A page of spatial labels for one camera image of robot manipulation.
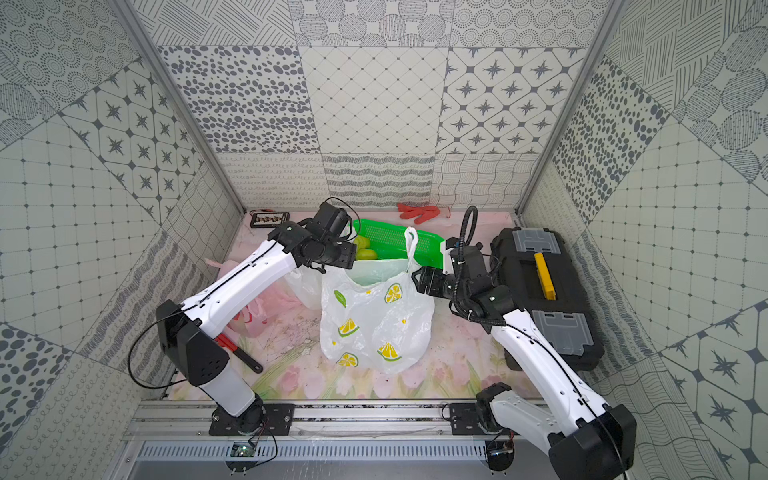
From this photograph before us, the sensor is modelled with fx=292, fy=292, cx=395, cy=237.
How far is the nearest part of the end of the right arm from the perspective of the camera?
0.67 m

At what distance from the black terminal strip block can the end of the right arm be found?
0.72m

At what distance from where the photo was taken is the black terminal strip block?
1167 mm
